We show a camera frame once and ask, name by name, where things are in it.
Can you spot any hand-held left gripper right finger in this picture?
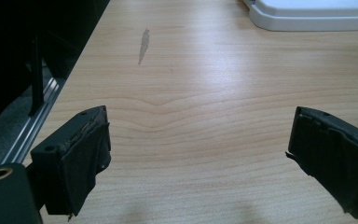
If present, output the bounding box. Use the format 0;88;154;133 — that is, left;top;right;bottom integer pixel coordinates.
284;105;358;220

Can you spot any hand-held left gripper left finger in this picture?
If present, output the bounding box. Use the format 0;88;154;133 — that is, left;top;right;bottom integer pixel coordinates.
30;105;112;218

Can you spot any black metal stand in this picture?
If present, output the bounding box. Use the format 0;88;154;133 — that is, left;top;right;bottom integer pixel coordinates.
27;31;46;118

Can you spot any white plastic tray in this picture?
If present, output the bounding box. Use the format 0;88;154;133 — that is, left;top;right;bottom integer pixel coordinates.
241;0;358;33

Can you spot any aluminium frame rail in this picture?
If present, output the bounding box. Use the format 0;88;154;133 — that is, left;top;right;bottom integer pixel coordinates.
0;77;67;165

